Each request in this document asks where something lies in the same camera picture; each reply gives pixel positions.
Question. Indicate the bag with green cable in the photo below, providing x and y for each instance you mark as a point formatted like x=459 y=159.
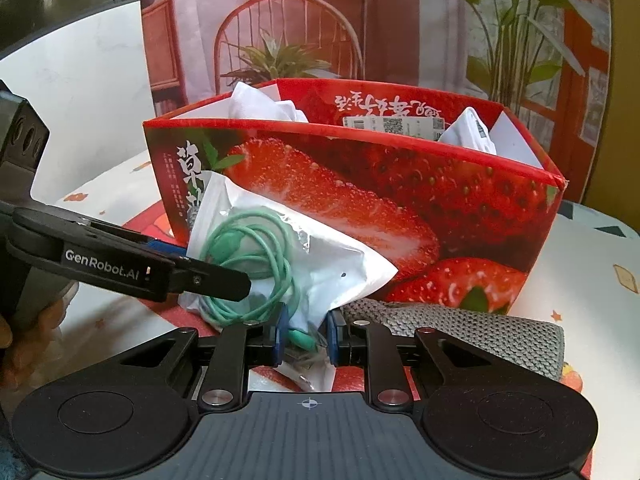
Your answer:
x=293 y=261

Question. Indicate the person left hand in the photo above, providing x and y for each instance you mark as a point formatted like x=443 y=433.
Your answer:
x=20 y=351

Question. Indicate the printed room backdrop cloth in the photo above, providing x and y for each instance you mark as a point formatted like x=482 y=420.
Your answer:
x=547 y=60

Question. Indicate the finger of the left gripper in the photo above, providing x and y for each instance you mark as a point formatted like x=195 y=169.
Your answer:
x=165 y=247
x=208 y=279

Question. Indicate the red strawberry cardboard box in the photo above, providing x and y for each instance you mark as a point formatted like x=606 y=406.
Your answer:
x=463 y=228

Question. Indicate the patterned tablecloth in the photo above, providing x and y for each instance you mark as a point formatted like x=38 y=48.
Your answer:
x=585 y=281

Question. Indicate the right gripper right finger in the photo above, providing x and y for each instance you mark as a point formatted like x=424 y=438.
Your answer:
x=372 y=347

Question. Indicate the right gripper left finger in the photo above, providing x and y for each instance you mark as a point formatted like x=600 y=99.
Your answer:
x=231 y=355

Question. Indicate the grey knitted cloth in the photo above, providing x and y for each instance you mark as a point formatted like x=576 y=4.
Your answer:
x=537 y=346

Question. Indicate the white shipping label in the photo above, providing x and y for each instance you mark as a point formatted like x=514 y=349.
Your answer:
x=426 y=128

